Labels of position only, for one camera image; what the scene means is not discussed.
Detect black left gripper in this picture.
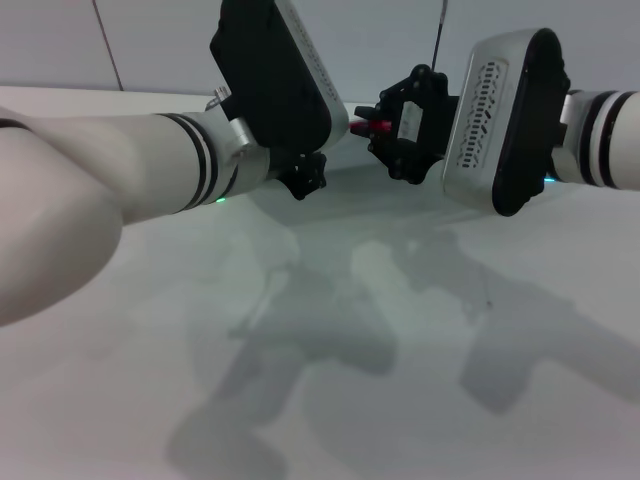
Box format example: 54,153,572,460
268,151,329,202

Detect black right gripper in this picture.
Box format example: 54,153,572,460
353,64,460,184

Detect white-black right wrist camera box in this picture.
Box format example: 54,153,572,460
441,28,572,218

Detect white-black wrist camera box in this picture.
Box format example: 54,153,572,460
441,28,572,218
208,0,350,154

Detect white-black left wrist camera box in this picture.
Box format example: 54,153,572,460
208,0,350,154

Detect silver left wrist mount bolt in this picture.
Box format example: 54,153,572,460
204,85,233,112

